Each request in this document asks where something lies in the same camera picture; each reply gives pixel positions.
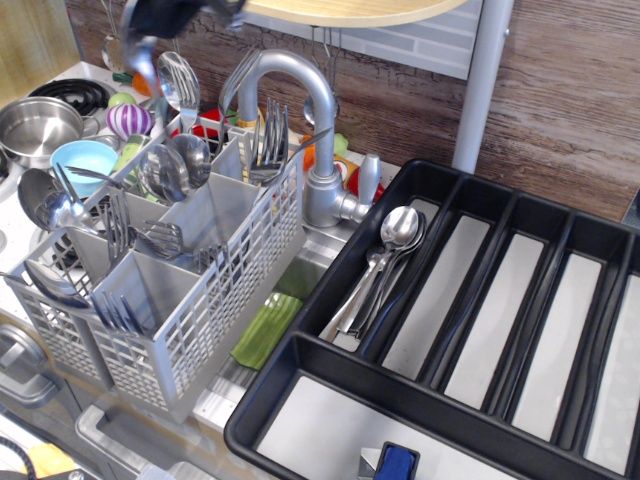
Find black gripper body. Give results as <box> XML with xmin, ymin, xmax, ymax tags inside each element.
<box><xmin>121</xmin><ymin>0</ymin><xmax>245</xmax><ymax>38</ymax></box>

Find small steel spoon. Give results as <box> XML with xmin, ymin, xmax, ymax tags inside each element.
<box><xmin>124</xmin><ymin>32</ymin><xmax>165</xmax><ymax>135</ymax></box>

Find large spoon at basket back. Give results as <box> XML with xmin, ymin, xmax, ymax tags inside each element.
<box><xmin>157</xmin><ymin>51</ymin><xmax>201</xmax><ymax>133</ymax></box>

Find steel spoon behind pair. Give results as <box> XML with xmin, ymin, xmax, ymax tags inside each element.
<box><xmin>170</xmin><ymin>134</ymin><xmax>211</xmax><ymax>189</ymax></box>

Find steel spoon front of pair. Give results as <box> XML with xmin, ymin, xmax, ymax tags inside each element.
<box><xmin>138</xmin><ymin>144</ymin><xmax>191</xmax><ymax>203</ymax></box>

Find fork cluster basket right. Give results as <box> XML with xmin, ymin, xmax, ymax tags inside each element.
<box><xmin>248</xmin><ymin>98</ymin><xmax>289</xmax><ymax>188</ymax></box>

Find upright fork basket left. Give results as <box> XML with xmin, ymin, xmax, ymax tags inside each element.
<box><xmin>103</xmin><ymin>187</ymin><xmax>131</xmax><ymax>266</ymax></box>

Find large ladle spoon left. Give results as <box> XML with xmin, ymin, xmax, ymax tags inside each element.
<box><xmin>17</xmin><ymin>168</ymin><xmax>98</xmax><ymax>235</ymax></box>

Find fork in basket middle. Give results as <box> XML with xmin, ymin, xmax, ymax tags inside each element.
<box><xmin>133</xmin><ymin>221</ymin><xmax>186</xmax><ymax>259</ymax></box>

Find grey plastic cutlery basket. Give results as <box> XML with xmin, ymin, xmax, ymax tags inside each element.
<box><xmin>12</xmin><ymin>128</ymin><xmax>305</xmax><ymax>421</ymax></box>

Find spoon at basket left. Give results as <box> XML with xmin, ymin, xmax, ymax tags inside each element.
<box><xmin>1</xmin><ymin>259</ymin><xmax>93</xmax><ymax>310</ymax></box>

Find forks at basket front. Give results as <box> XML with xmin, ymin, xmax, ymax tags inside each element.
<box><xmin>90</xmin><ymin>292</ymin><xmax>152</xmax><ymax>337</ymax></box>

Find top steel spoon in tray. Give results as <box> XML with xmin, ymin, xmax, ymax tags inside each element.
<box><xmin>319</xmin><ymin>206</ymin><xmax>420</xmax><ymax>342</ymax></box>

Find black plastic cutlery tray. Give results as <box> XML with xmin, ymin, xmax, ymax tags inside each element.
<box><xmin>224</xmin><ymin>160</ymin><xmax>639</xmax><ymax>479</ymax></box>

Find hanging strainer ladle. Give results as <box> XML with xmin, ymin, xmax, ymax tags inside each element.
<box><xmin>100</xmin><ymin>0</ymin><xmax>127</xmax><ymax>74</ymax></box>

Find orange toy carrot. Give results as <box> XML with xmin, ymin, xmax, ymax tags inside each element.
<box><xmin>112</xmin><ymin>73</ymin><xmax>158</xmax><ymax>97</ymax></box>

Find black stove burner coil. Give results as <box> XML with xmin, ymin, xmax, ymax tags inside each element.
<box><xmin>28</xmin><ymin>79</ymin><xmax>111</xmax><ymax>116</ymax></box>

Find purple striped toy egg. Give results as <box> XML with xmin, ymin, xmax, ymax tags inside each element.
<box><xmin>106</xmin><ymin>103</ymin><xmax>154</xmax><ymax>141</ymax></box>

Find tall fork near faucet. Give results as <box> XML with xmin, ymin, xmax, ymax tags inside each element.
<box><xmin>215</xmin><ymin>46</ymin><xmax>261</xmax><ymax>155</ymax></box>

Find light blue bowl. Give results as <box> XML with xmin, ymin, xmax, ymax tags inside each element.
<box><xmin>50</xmin><ymin>140</ymin><xmax>118</xmax><ymax>198</ymax></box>

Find steel pot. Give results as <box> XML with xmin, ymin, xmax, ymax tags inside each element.
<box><xmin>1</xmin><ymin>96</ymin><xmax>100</xmax><ymax>170</ymax></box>

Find wooden shelf board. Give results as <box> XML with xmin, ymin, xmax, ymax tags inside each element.
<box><xmin>243</xmin><ymin>0</ymin><xmax>465</xmax><ymax>28</ymax></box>

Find silver toy faucet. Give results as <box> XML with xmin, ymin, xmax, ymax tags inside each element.
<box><xmin>237</xmin><ymin>50</ymin><xmax>371</xmax><ymax>227</ymax></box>

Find blue sponge block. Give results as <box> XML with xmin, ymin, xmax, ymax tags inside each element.
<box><xmin>357</xmin><ymin>441</ymin><xmax>420</xmax><ymax>480</ymax></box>

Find silver faucet handle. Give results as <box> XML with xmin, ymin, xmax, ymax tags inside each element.
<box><xmin>358</xmin><ymin>153</ymin><xmax>381</xmax><ymax>205</ymax></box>

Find grey metal post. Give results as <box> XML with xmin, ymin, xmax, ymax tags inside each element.
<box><xmin>452</xmin><ymin>0</ymin><xmax>515</xmax><ymax>174</ymax></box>

